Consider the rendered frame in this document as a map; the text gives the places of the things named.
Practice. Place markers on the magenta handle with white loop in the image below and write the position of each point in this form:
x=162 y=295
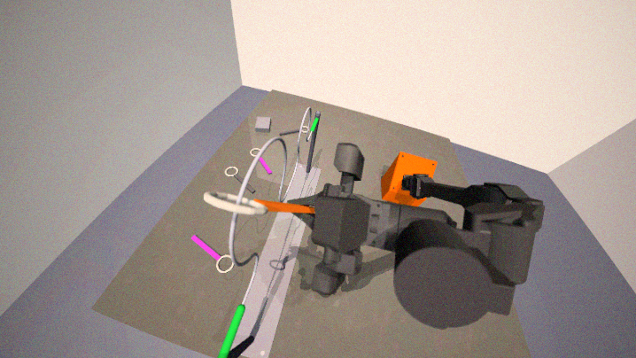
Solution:
x=262 y=161
x=212 y=253

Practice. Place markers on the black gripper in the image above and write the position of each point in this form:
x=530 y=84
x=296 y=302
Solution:
x=350 y=161

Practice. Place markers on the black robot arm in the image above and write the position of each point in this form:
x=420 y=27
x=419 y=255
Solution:
x=443 y=276

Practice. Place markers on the cream ring with orange handle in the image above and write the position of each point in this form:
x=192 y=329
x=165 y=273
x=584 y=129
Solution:
x=260 y=207

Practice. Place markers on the thin dark grey wire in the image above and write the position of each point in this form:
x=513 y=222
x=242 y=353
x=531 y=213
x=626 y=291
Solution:
x=252 y=330

